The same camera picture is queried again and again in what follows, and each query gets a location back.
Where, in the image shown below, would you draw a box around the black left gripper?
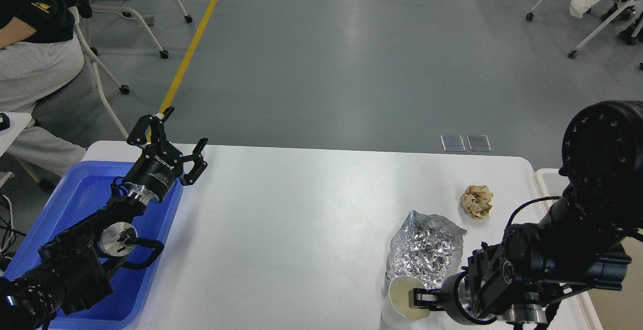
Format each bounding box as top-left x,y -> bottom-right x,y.
123,106 -> 208,203

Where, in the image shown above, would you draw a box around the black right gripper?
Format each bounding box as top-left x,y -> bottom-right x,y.
412,271 -> 495,325

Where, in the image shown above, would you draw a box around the white paper cup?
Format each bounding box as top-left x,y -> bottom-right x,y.
381,276 -> 431,328

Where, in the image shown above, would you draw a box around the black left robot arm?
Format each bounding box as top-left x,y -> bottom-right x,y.
2,106 -> 207,329

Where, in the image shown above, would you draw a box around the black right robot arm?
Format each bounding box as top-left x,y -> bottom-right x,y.
403,100 -> 642,329

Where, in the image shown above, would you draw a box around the crumpled aluminium foil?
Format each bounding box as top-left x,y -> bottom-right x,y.
385,210 -> 468,289

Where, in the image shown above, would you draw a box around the crumpled brown paper ball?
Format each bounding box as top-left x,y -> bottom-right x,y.
460,184 -> 494,219

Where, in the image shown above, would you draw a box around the left metal floor plate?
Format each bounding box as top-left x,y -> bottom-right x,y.
440,135 -> 466,152

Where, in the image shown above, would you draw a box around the metal floor plate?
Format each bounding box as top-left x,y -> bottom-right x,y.
440,135 -> 466,152
467,135 -> 492,152

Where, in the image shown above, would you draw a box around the white side table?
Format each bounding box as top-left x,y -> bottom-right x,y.
1,111 -> 41,187

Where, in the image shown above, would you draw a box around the right metal floor plate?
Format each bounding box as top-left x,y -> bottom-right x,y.
467,135 -> 492,152

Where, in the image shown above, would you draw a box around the seated person in black shirt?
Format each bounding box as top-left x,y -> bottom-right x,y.
0,0 -> 94,176

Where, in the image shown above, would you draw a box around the grey office chair left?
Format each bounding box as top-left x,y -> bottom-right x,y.
70,0 -> 193,140

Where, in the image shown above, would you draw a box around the beige plastic bin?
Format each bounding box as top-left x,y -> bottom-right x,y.
533,168 -> 642,329

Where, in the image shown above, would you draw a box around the black cables at left edge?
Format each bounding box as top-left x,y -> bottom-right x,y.
0,192 -> 21,270

